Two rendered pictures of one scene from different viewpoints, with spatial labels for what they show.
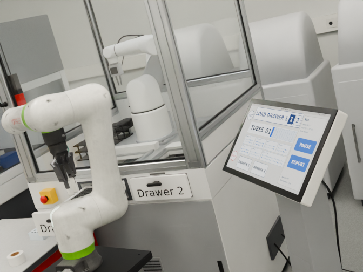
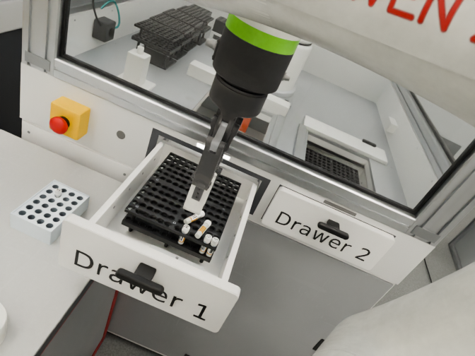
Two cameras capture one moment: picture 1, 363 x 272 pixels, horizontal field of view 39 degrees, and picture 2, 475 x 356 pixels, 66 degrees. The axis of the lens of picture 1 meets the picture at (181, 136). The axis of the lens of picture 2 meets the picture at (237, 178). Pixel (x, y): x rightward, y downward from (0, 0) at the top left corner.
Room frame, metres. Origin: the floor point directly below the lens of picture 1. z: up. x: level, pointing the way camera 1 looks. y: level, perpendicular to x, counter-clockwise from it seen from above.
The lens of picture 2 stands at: (1.69, 0.71, 1.37)
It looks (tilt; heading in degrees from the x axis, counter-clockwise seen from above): 34 degrees down; 330
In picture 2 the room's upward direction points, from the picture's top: 25 degrees clockwise
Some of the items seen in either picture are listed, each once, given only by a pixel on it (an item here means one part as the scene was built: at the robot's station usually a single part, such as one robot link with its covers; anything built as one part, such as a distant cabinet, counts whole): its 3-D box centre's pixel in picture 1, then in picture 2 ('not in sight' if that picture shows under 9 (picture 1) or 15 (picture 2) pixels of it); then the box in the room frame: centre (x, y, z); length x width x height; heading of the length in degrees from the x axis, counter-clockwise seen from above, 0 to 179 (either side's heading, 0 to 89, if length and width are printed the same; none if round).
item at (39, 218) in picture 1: (61, 223); (146, 275); (2.05, 0.58, 0.87); 0.29 x 0.02 x 0.11; 61
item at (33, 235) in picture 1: (44, 230); (51, 210); (2.27, 0.73, 0.78); 0.12 x 0.08 x 0.04; 149
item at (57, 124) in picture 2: (44, 199); (60, 124); (2.45, 0.74, 0.88); 0.04 x 0.03 x 0.04; 61
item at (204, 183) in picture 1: (156, 155); (254, 108); (2.73, 0.16, 0.87); 1.02 x 0.95 x 0.14; 61
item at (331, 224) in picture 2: (155, 183); (333, 227); (2.15, 0.16, 0.91); 0.07 x 0.04 x 0.01; 61
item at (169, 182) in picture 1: (160, 187); (326, 229); (2.18, 0.15, 0.87); 0.29 x 0.02 x 0.11; 61
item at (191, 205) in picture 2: (69, 188); (197, 196); (2.11, 0.52, 1.00); 0.03 x 0.01 x 0.07; 61
